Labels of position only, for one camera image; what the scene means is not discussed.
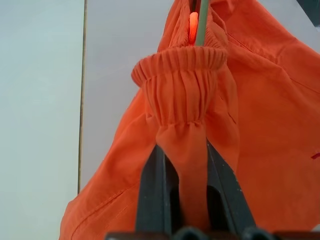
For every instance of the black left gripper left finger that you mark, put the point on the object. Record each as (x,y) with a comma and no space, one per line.
(152,195)

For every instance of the orange shorts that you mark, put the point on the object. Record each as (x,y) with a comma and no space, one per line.
(262,125)

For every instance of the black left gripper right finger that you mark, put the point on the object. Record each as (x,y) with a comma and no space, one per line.
(225,200)

